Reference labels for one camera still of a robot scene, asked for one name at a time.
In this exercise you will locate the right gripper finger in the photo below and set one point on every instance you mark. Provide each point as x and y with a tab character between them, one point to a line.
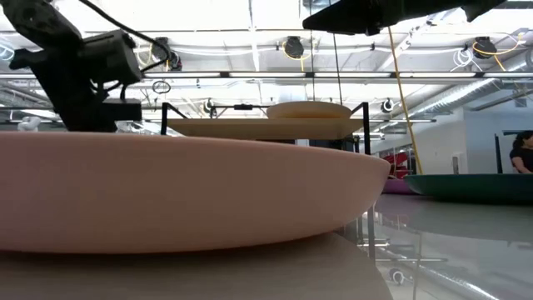
375	14
474	6

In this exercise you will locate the peach pink plate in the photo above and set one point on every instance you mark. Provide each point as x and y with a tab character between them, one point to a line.
187	191

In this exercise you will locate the magenta plate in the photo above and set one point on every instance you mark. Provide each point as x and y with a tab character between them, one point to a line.
395	187

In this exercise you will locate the teal plate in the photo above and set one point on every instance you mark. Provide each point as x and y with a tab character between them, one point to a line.
474	188

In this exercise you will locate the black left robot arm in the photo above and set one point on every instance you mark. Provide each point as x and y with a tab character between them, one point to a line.
37	21

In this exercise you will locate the white object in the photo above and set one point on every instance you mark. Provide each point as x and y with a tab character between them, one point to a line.
29	123

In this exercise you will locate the long ceiling light strip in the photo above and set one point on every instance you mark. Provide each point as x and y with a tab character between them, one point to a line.
354	75

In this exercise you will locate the lavender plate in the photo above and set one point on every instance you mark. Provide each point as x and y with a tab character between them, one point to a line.
308	110

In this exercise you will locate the red object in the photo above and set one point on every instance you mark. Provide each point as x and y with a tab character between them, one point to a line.
397	162

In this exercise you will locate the person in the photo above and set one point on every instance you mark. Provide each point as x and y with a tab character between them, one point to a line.
524	154

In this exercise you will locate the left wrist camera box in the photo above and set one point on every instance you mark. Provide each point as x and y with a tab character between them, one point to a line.
110	58

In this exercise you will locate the silver ceiling duct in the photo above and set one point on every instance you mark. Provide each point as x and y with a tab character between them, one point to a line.
466	93

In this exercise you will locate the dark upright post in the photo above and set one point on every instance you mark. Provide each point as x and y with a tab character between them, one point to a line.
498	154

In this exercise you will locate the wooden shelf black frame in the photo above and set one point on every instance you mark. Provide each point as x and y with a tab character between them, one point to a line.
266	128

